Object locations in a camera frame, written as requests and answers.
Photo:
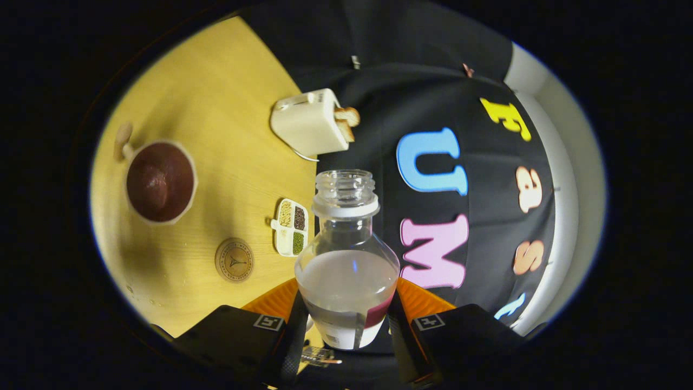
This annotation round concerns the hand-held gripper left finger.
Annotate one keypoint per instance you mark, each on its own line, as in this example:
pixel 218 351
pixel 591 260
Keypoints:
pixel 289 352

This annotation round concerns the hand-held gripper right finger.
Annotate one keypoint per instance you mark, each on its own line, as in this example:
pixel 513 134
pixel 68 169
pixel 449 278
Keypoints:
pixel 403 346

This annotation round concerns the clear plastic juice bottle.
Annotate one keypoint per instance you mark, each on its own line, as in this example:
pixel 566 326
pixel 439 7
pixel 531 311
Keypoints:
pixel 346 281

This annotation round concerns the round brown coaster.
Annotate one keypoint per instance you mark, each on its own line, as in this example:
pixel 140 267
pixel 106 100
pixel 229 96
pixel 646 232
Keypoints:
pixel 234 260

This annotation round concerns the white divided snack dish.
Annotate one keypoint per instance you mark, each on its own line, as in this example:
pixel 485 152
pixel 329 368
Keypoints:
pixel 291 227

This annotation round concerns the toast slice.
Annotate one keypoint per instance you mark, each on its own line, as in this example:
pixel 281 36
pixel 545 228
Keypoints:
pixel 348 116
pixel 346 132

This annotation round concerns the cream toaster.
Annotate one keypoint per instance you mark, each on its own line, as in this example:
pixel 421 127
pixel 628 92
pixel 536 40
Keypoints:
pixel 308 122

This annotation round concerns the wooden table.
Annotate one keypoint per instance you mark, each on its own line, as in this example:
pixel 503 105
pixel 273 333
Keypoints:
pixel 216 97

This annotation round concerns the black backdrop cloth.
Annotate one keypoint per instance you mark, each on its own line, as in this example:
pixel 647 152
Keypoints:
pixel 379 81

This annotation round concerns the orange cloth clip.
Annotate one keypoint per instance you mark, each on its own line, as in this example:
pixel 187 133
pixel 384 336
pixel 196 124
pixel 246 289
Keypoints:
pixel 468 70

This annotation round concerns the silver cloth clip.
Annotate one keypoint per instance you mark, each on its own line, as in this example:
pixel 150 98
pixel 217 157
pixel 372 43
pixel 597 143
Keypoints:
pixel 355 62

